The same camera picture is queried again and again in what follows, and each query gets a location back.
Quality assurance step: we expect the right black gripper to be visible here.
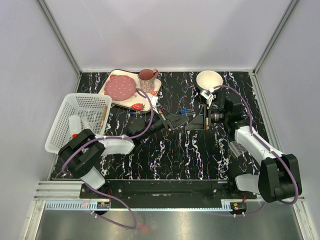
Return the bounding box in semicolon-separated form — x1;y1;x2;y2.
185;104;230;130

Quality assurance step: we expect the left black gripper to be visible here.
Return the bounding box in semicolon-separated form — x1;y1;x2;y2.
140;107;190;140

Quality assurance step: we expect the wooden test tube clamp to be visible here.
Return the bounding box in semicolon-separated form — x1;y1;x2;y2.
101;106;108;128

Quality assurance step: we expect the clear plastic funnel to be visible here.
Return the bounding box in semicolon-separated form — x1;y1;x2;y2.
80;116;93;131

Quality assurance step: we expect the white wash bottle red cap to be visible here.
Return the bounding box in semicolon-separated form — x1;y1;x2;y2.
68;115;82;138

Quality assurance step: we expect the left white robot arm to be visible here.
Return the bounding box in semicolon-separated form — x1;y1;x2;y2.
58;108;189;198

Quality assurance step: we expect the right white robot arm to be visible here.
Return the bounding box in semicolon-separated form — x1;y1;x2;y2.
185;94;302;203

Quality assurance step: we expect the blue capped test tube upper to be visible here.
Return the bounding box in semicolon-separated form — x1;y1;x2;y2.
179;108;195;116

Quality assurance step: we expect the white ceramic bowl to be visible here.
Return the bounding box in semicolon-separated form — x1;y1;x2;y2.
196;70;223;91

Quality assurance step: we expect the clear test tube rack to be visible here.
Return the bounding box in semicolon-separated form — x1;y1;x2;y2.
228;141;247;159

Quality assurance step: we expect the pink patterned mug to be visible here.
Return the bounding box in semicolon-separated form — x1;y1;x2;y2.
138;68;159;93

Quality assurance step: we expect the pink polka dot plate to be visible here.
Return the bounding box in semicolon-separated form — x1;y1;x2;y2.
104;75;137;101

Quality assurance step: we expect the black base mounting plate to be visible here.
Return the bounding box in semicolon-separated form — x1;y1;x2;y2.
79;178;257;210

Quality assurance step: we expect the white plastic perforated basket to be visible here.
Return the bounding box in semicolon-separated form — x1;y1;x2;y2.
45;93;112;154

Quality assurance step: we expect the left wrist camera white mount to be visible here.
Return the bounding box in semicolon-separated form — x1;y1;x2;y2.
151;95;159;114

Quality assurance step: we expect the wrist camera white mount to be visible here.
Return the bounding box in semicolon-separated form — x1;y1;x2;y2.
151;95;159;114
200;87;216;107

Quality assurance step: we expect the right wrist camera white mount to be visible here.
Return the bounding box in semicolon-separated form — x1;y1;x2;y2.
200;87;216;107

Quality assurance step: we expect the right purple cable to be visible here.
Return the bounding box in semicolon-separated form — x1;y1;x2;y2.
212;84;300;217

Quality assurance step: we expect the purple cable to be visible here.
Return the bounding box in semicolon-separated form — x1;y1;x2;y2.
212;84;300;217
61;89;155;230

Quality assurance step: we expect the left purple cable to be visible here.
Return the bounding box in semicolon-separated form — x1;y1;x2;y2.
61;89;155;230

